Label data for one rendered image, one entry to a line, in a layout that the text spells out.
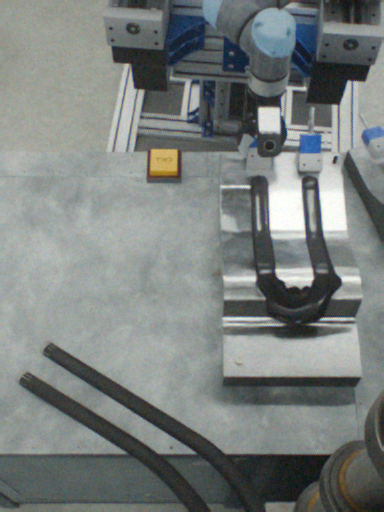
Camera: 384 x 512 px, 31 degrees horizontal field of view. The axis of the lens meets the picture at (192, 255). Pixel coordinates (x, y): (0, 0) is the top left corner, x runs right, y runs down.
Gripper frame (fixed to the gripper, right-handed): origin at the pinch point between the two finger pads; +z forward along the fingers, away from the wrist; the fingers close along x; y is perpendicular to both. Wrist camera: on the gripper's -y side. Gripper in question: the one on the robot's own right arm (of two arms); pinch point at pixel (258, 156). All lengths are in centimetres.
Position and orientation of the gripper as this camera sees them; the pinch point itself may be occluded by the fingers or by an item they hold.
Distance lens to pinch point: 150.8
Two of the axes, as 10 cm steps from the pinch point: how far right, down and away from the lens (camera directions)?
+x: -10.0, 0.0, 0.0
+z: 0.0, 4.8, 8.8
